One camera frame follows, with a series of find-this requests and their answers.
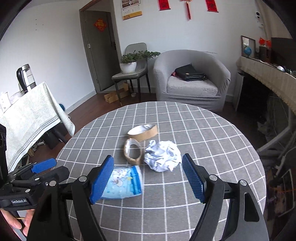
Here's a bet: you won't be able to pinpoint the blue wet wipes packet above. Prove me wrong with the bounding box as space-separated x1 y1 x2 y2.
101 166 143 199

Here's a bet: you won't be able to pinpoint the white paper ball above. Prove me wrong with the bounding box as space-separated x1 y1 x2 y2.
144 140 182 172

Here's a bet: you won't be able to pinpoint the brown paper bowl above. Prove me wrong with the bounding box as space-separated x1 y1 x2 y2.
127 124 158 142

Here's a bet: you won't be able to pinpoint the person's left hand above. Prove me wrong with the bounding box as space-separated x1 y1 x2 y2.
1 208 35 237

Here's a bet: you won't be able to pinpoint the grey checked round tablecloth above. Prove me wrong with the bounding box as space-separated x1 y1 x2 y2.
57 101 266 240

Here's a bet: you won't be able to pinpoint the white patterned tablecloth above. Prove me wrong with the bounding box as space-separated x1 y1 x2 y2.
1 82 75 172

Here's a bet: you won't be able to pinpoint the cardboard box on floor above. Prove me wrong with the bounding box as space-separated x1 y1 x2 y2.
104 83 130 103

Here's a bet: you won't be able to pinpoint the electric glass kettle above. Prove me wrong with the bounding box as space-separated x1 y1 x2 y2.
16 64 37 94

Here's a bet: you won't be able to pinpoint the grey armchair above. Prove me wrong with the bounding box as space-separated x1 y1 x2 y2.
153 50 231 112

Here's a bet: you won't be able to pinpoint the grey dining chair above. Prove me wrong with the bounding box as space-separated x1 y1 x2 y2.
111 42 151 105

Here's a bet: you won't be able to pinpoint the potted green plant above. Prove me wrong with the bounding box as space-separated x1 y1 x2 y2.
119 50 160 74

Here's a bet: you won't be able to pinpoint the black handbag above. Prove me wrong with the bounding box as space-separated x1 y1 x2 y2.
175 64 208 82

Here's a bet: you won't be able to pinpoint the beige lace desk cloth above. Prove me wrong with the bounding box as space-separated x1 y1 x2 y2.
236 56 296 113

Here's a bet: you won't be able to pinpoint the small blue globe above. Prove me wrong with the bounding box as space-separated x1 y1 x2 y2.
243 46 252 58

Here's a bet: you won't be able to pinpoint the red fu door sticker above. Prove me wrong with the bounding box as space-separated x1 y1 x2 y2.
94 19 107 32

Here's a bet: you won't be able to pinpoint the framed picture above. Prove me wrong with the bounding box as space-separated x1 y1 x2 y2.
241 36 256 58

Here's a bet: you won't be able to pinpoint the grey door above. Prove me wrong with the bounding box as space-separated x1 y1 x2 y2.
79 1 120 93

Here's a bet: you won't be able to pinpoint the small red flags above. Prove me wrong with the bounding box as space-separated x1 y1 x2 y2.
259 37 271 48

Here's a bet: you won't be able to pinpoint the black monitor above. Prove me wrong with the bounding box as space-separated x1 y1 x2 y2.
271 38 295 70

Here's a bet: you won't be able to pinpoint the red Chinese knot ornament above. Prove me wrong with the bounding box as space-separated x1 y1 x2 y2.
182 0 192 20

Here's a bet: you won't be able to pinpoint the wall calendar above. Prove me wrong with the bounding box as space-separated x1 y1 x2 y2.
121 0 142 20

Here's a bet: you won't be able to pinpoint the left red wall scroll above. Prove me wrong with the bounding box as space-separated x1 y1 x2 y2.
158 0 171 11

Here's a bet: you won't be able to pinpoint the red wall scroll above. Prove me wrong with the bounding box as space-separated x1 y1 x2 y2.
206 0 218 13
158 0 171 11

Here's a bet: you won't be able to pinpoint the right red wall scroll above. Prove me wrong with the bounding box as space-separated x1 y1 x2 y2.
206 0 218 13

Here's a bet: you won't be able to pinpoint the white security camera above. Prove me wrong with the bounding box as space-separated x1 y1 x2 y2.
255 11 263 24

